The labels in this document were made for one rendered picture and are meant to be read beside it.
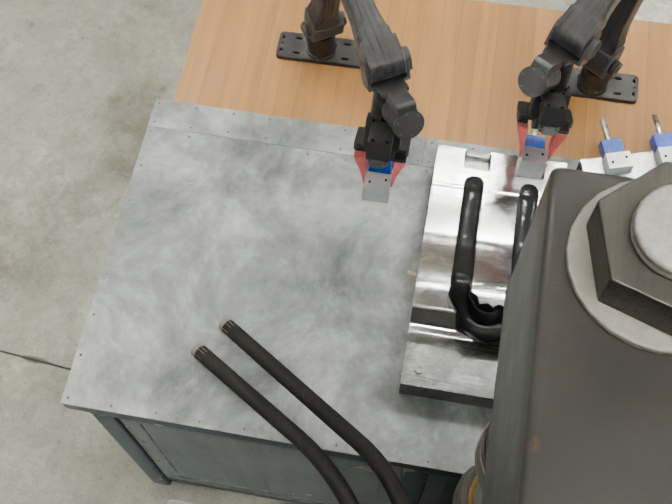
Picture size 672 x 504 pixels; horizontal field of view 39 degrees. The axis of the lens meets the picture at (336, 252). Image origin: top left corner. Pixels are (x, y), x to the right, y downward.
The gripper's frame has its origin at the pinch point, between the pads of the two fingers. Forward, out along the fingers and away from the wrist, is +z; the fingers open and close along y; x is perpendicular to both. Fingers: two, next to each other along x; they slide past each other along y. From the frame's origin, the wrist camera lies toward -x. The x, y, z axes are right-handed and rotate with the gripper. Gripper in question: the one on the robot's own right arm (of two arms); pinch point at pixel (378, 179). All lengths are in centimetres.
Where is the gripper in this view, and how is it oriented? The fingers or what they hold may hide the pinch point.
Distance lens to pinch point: 181.0
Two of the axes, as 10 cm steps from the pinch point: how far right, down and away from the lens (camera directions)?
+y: 9.8, 1.5, -0.8
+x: 1.5, -5.9, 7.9
